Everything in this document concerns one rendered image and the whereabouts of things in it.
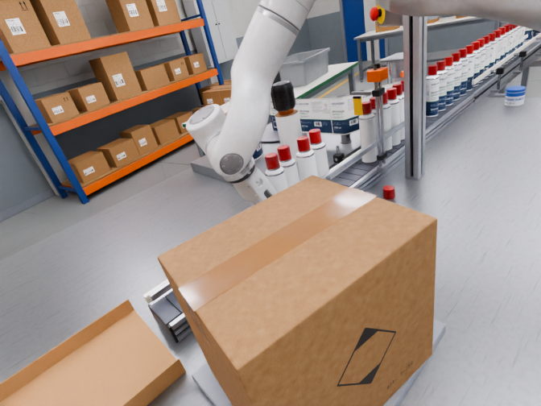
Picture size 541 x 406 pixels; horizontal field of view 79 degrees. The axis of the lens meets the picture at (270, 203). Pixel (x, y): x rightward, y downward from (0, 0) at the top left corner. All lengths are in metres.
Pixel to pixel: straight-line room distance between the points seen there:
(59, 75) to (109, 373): 4.67
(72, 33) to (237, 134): 4.02
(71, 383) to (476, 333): 0.78
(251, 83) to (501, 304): 0.63
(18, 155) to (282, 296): 4.74
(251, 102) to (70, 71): 4.72
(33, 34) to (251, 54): 3.82
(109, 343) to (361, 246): 0.63
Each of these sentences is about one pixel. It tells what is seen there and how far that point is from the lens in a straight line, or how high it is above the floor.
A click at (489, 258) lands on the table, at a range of 0.87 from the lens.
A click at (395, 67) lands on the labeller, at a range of 1.53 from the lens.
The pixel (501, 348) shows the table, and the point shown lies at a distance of 0.71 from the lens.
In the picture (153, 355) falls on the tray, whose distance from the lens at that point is 0.79.
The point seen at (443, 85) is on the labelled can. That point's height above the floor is 0.99.
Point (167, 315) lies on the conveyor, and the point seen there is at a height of 0.88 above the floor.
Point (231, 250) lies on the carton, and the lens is 0.45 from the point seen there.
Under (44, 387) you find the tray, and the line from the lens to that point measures 0.89.
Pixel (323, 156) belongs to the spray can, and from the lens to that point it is 0.96.
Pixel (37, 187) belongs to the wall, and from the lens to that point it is 5.07.
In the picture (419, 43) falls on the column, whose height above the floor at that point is 1.24.
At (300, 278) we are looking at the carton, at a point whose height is 1.12.
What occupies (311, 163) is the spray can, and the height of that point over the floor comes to 1.01.
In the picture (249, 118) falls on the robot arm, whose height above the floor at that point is 1.23.
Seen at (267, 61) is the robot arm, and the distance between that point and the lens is 0.67.
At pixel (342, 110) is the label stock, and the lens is 1.35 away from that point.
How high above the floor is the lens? 1.38
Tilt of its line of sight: 28 degrees down
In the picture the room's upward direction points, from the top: 14 degrees counter-clockwise
